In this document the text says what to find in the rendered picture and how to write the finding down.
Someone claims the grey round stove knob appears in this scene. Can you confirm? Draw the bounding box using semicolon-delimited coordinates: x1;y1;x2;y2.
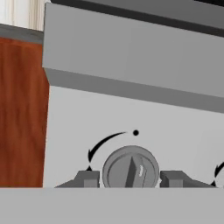
101;144;161;189

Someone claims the grey stove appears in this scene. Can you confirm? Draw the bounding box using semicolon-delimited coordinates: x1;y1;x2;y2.
41;0;224;189

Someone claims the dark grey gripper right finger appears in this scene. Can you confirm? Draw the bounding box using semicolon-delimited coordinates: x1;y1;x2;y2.
159;170;216;189

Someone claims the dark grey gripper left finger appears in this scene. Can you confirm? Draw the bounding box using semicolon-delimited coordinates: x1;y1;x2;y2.
54;170;101;189

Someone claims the reddish brown wooden cupboard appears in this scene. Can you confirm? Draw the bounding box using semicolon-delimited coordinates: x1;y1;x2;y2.
0;24;51;188

